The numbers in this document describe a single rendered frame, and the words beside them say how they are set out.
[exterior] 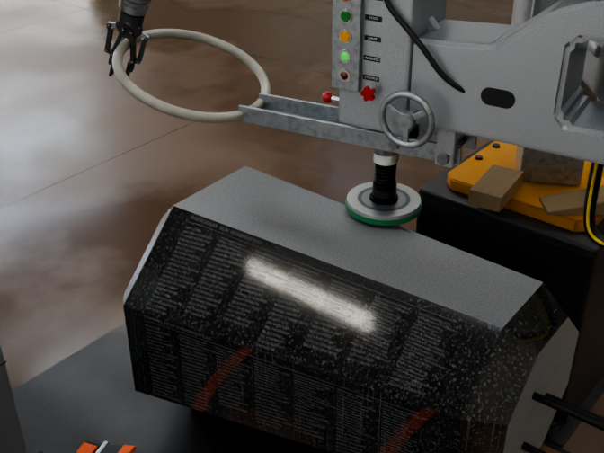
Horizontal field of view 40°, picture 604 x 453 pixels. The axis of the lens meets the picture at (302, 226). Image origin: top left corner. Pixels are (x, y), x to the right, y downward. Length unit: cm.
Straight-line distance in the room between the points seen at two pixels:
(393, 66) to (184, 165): 257
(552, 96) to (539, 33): 15
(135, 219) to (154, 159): 66
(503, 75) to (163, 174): 274
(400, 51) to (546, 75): 36
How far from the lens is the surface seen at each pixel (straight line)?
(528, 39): 195
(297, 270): 220
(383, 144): 223
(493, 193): 250
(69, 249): 387
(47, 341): 333
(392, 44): 207
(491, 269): 219
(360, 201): 235
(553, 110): 199
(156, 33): 274
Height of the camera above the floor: 199
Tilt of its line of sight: 31 degrees down
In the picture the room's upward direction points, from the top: straight up
